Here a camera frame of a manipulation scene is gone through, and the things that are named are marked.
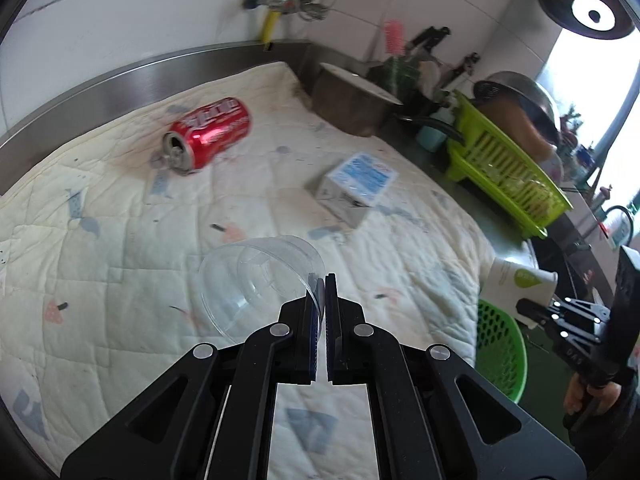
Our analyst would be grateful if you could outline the red soda can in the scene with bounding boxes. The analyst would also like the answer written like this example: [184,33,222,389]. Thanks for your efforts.
[160,97,253,177]

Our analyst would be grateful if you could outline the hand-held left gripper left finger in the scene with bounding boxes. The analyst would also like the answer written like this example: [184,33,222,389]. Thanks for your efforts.
[60,272,326,480]

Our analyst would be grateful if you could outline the white paper cup green leaf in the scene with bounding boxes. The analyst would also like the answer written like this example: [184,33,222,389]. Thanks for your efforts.
[482,257,559,314]

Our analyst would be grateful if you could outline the green plastic basket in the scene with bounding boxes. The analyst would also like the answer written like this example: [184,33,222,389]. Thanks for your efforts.
[475,298,529,404]

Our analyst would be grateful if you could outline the clear plastic cup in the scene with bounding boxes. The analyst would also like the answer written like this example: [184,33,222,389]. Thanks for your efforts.
[198,234,326,337]

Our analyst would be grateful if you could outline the black handled knives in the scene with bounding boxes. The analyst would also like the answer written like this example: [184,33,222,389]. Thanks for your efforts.
[409,25,482,78]

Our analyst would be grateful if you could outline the person's right hand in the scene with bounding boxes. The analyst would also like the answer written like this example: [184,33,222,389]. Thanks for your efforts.
[563,374,622,429]

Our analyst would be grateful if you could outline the green dish rack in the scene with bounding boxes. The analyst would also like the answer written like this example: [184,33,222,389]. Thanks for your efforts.
[446,89,575,239]

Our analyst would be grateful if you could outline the teal cup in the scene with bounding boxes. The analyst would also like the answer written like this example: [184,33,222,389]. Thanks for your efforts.
[417,122,449,152]

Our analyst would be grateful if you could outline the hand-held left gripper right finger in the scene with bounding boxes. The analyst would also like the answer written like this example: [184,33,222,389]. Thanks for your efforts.
[325,273,589,480]

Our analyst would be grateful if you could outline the brown cooking pot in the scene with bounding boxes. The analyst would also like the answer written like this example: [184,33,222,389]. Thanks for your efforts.
[310,62,466,144]

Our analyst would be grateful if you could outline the green utensil holder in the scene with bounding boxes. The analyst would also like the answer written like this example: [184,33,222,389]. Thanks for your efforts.
[384,57,422,99]

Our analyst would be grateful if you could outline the white blue milk carton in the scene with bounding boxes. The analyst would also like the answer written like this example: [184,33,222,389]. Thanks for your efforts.
[313,152,400,229]

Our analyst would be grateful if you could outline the steel bowl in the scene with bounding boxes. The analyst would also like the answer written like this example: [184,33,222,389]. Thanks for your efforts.
[472,72,562,147]

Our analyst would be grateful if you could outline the white quilted printed mat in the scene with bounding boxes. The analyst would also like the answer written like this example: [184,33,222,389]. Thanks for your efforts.
[0,61,502,480]

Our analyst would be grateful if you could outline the brown clay pot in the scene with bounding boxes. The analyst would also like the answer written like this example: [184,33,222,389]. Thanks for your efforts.
[489,100,557,162]

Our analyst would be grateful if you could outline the yellow gas hose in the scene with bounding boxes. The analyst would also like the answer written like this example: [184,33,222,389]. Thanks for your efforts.
[259,0,312,44]

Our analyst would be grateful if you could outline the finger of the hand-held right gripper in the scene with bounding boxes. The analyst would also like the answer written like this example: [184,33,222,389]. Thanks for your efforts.
[515,297,612,324]
[524,315,603,357]

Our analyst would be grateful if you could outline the metal pipe valves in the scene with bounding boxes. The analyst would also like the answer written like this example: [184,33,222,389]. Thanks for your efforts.
[243,0,332,22]

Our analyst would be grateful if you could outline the hanging pan lid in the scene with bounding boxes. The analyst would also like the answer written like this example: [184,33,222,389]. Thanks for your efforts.
[537,0,637,40]

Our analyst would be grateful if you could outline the pink brush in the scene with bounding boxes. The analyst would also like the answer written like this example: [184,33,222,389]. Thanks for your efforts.
[382,19,406,57]

